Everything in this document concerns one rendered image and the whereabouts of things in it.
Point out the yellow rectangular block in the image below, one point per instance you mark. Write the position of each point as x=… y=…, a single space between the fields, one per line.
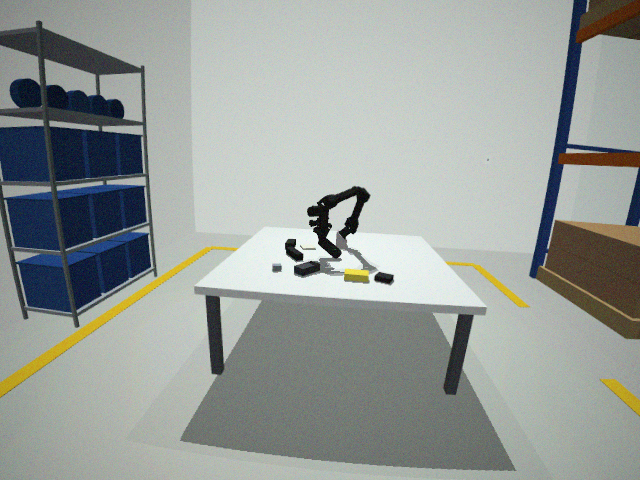
x=356 y=275

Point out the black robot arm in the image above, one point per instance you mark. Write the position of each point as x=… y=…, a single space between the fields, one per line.
x=330 y=201

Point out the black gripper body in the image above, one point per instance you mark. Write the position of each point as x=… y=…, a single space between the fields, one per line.
x=323 y=224

